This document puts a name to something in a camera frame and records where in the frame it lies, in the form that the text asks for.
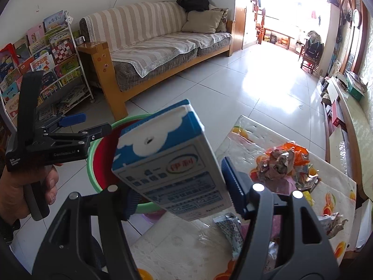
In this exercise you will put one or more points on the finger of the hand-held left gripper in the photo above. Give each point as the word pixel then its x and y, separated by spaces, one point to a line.
pixel 72 119
pixel 93 131

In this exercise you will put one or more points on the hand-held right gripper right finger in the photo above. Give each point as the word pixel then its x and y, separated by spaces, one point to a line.
pixel 231 186

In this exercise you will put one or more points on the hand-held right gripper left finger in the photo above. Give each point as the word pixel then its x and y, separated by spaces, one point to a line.
pixel 129 207

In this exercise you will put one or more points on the red basin with green rim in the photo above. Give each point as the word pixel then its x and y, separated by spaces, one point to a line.
pixel 100 166

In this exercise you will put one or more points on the blue white milk carton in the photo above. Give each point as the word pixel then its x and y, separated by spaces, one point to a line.
pixel 172 163

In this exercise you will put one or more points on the person's left hand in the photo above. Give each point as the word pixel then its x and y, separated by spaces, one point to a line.
pixel 11 195

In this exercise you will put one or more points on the silver foil wrapper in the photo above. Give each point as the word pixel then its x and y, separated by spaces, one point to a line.
pixel 230 233

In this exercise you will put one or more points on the fruit print tablecloth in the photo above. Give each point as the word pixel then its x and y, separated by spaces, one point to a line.
pixel 180 245

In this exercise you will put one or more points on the rows of children's books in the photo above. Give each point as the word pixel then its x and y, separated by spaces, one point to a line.
pixel 43 58

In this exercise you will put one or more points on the orange plastic bag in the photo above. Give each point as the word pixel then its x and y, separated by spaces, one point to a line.
pixel 297 150

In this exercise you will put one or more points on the colourful snack wrapper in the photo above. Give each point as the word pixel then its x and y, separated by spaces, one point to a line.
pixel 307 178

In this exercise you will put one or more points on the wooden sofa with striped cover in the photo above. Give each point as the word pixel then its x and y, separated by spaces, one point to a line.
pixel 151 52

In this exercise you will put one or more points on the crumpled grey wrapper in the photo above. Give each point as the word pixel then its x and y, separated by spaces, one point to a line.
pixel 332 223

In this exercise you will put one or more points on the red flat box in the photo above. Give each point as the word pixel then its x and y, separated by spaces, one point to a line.
pixel 339 113

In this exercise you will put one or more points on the long television cabinet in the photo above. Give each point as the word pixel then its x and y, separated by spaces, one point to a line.
pixel 352 128

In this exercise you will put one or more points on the white paper sheet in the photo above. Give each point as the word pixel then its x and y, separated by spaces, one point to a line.
pixel 364 227

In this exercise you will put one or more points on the beige pillow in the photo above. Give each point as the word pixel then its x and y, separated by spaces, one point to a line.
pixel 201 22

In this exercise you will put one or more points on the wooden chair with bag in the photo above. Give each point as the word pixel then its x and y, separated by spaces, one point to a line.
pixel 313 52

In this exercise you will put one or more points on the stack of books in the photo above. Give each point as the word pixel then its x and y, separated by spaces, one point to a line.
pixel 357 84

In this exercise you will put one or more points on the black bag on sofa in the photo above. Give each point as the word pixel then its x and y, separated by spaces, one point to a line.
pixel 193 0

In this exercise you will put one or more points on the brown patterned pillow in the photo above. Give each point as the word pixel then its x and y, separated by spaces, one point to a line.
pixel 223 17

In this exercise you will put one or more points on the round wall clock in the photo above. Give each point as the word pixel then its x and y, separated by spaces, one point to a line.
pixel 356 19

